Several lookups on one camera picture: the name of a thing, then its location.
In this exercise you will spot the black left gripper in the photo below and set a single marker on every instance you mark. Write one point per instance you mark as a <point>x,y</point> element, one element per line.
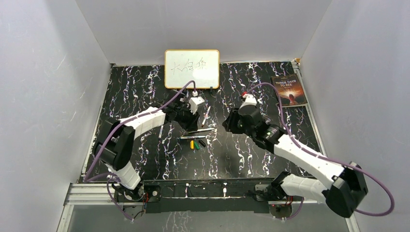
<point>192,123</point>

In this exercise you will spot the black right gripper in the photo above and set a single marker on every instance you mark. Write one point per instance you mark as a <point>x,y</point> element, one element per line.
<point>229,123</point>

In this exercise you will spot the white pen green tip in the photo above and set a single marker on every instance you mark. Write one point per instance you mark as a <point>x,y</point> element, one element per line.
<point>201,130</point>

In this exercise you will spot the white pen blue cap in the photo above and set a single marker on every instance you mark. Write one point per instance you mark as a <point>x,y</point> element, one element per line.
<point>160,132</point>

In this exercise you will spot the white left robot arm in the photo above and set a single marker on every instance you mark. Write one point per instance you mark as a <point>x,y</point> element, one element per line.
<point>115,142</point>

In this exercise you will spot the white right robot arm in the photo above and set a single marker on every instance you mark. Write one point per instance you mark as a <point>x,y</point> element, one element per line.
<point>341,188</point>

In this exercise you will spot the white pen red tip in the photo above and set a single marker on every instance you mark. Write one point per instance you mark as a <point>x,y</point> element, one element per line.
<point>206,116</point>

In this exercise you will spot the white pen lower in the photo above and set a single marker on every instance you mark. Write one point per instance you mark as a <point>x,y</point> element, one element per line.
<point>192,137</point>

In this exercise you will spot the black pen cap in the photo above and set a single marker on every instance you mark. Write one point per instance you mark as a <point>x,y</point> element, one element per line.
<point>202,143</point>

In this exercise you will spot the green pen cap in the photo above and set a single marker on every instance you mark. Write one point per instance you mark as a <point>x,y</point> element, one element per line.
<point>196,145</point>

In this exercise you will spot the white dry-erase board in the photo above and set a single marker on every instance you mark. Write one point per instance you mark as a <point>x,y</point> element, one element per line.
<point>201,66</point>

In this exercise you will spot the dark Three Days book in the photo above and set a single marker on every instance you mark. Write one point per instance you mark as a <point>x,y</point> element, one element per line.
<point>290,90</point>

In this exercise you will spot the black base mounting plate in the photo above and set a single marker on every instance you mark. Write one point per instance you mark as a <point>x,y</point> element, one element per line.
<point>214,195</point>

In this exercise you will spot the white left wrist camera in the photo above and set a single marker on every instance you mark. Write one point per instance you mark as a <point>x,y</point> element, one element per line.
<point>195,103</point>

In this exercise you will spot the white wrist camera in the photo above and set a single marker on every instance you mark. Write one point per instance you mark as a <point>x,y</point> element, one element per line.
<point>195,103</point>
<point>248,99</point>

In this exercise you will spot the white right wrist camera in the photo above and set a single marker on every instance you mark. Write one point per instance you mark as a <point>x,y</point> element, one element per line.
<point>248,99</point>

